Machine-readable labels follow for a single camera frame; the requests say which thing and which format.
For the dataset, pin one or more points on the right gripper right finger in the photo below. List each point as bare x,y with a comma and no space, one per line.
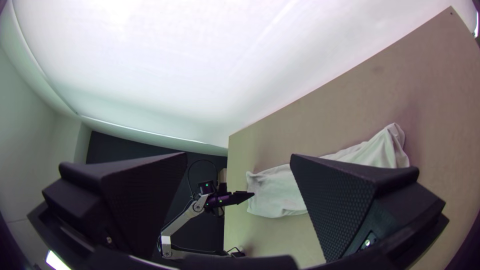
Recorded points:
337,202

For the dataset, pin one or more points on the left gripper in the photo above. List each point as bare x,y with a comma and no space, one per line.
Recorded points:
229,199

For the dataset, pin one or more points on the white t-shirt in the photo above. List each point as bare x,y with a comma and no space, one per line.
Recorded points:
273,191

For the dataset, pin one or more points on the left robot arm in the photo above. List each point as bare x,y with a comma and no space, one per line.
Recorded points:
183,219

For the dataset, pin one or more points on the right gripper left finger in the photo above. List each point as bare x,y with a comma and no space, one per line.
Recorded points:
123,202

